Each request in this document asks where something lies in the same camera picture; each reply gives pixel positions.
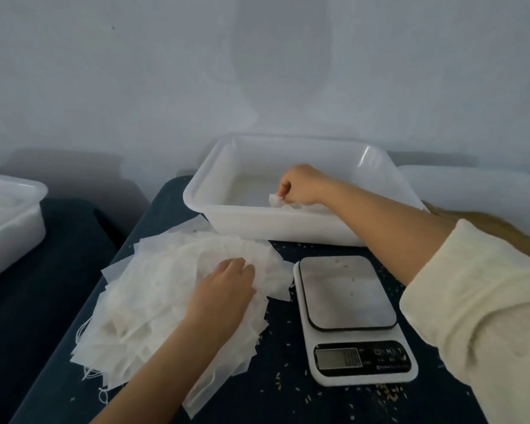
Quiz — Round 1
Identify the brown grain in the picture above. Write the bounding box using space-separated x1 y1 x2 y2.
424 203 530 263

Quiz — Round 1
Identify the person's right hand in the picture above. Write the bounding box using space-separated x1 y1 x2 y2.
276 164 339 207

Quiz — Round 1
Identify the white tray of grain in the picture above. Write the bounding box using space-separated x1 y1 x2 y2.
397 165 530 261

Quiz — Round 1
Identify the white sleeve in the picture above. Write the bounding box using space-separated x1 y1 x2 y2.
399 218 530 424

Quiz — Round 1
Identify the person's left hand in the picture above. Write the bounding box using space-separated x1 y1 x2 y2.
182 257 259 338

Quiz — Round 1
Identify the dark blue tablecloth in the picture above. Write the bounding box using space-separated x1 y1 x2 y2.
0 198 151 424
9 176 530 424

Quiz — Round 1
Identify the white digital kitchen scale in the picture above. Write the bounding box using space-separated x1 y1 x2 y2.
292 255 420 387

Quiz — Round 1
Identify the white mesh bag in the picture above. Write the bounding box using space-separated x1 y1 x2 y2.
267 191 335 216

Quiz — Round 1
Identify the white plastic tub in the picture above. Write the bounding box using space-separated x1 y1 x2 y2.
183 133 428 247

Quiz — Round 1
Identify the pile of white bags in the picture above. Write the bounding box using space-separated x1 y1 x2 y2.
71 216 294 419

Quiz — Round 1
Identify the person's left forearm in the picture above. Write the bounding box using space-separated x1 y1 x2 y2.
91 317 240 424

